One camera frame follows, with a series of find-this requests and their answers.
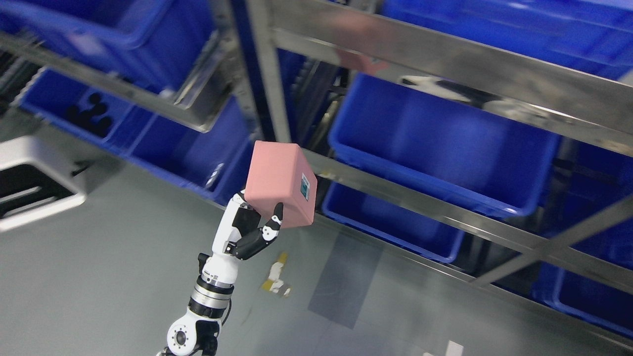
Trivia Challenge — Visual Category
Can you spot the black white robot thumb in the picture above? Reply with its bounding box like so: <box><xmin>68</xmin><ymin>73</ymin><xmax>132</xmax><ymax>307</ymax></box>
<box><xmin>230</xmin><ymin>202</ymin><xmax>283</xmax><ymax>261</ymax></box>

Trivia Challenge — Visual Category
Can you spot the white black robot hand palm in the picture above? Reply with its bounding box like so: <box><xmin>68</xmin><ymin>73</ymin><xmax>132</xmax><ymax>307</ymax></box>
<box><xmin>212</xmin><ymin>191</ymin><xmax>262</xmax><ymax>270</ymax></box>

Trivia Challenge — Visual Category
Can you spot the pink plastic storage box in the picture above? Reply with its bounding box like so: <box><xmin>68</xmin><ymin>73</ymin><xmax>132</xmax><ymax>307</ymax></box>
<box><xmin>244</xmin><ymin>140</ymin><xmax>318</xmax><ymax>228</ymax></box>

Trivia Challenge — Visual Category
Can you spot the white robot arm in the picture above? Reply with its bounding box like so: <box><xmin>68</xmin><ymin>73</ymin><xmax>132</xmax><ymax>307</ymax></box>
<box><xmin>159</xmin><ymin>191</ymin><xmax>284</xmax><ymax>356</ymax></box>

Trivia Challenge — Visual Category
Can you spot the lower blue shelf bin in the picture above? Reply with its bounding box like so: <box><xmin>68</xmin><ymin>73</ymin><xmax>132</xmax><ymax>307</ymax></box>
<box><xmin>321</xmin><ymin>182</ymin><xmax>465</xmax><ymax>263</ymax></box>

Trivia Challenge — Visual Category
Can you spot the large blue shelf bin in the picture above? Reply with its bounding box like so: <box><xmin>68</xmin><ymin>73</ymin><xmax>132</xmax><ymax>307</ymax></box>
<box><xmin>328</xmin><ymin>74</ymin><xmax>560</xmax><ymax>219</ymax></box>

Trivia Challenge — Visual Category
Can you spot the yellow floor debris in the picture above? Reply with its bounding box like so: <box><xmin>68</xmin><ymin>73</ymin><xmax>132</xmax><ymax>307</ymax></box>
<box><xmin>260</xmin><ymin>252</ymin><xmax>292</xmax><ymax>298</ymax></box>

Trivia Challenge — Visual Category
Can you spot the blue bin left lower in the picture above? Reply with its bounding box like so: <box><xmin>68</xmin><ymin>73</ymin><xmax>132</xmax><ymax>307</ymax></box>
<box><xmin>16</xmin><ymin>68</ymin><xmax>253</xmax><ymax>205</ymax></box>

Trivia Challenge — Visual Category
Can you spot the blue bin top left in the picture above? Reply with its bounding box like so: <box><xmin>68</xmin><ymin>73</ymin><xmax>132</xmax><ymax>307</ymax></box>
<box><xmin>0</xmin><ymin>0</ymin><xmax>216</xmax><ymax>92</ymax></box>

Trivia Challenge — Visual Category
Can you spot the white step stool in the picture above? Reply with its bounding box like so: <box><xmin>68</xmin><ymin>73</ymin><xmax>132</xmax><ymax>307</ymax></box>
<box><xmin>0</xmin><ymin>135</ymin><xmax>88</xmax><ymax>233</ymax></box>

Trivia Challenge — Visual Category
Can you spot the blue bin bottom right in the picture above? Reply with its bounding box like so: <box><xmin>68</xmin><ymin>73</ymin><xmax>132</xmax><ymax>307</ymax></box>
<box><xmin>531</xmin><ymin>141</ymin><xmax>633</xmax><ymax>338</ymax></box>

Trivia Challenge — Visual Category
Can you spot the blue bin top right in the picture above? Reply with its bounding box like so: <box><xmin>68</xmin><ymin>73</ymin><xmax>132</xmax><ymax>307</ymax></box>
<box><xmin>379</xmin><ymin>0</ymin><xmax>633</xmax><ymax>80</ymax></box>

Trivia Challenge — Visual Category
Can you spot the steel shelf rack frame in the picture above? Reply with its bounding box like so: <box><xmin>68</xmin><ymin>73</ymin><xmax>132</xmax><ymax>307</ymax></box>
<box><xmin>1</xmin><ymin>0</ymin><xmax>632</xmax><ymax>356</ymax></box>

